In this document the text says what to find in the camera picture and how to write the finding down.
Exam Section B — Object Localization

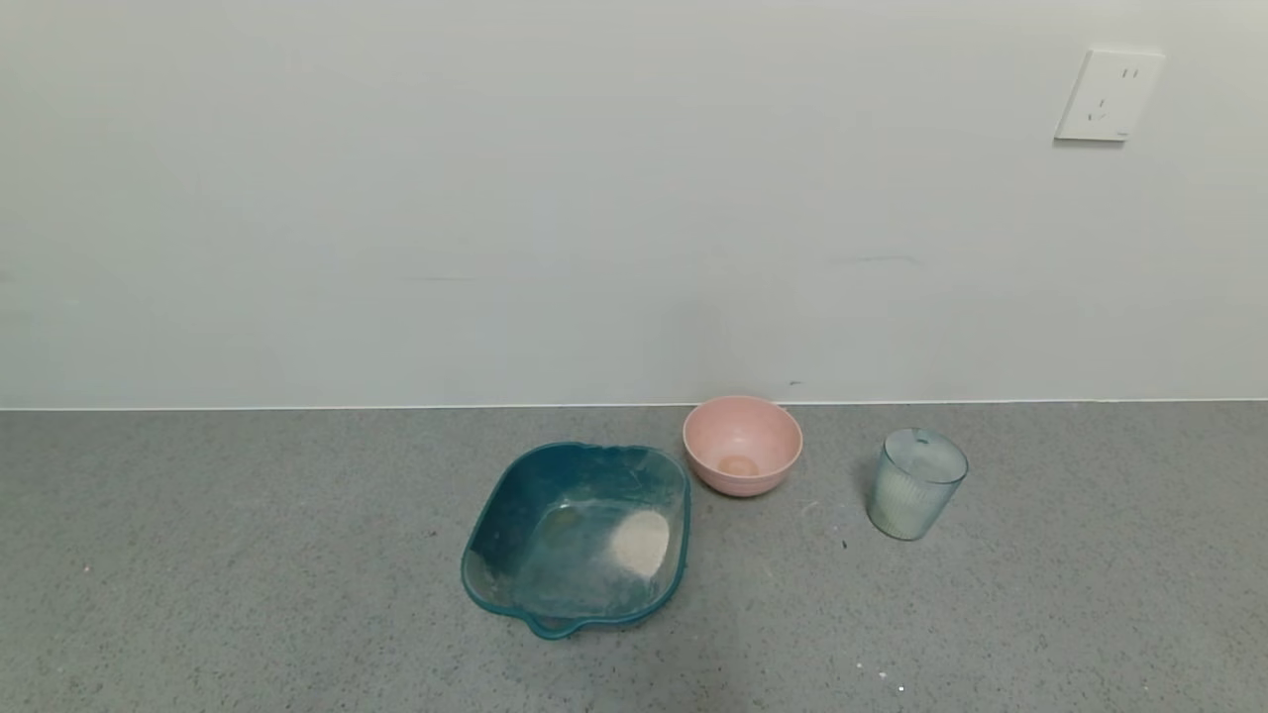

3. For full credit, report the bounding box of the pale tan powder pile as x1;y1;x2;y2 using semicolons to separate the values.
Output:
609;509;672;578

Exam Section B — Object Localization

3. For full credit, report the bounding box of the clear ribbed plastic cup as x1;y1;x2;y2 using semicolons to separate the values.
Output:
868;428;970;542

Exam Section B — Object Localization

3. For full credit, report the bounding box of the pink round bowl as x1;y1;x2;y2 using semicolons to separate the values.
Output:
683;395;804;498

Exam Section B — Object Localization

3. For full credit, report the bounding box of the teal plastic square tray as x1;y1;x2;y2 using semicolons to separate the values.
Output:
461;441;692;641

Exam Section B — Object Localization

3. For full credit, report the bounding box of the white wall power socket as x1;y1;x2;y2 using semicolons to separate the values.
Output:
1054;50;1166;143

